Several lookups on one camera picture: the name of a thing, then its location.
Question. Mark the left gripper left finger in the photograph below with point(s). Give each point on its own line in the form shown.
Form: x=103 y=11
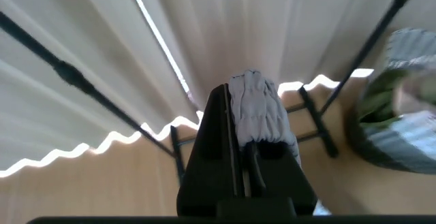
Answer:
x=204 y=183

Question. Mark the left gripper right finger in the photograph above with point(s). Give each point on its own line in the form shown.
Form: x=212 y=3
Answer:
x=286 y=183

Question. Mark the pale grey shorts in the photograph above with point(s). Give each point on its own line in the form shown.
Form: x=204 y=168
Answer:
x=255 y=111

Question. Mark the white laundry basket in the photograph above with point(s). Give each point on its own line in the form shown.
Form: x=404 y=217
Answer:
x=408 y=142

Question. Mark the green garment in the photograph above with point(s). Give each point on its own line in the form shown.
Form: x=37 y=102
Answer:
x=378 y=101

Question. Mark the beige curtain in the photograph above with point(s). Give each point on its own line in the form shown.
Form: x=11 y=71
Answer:
x=85 y=30

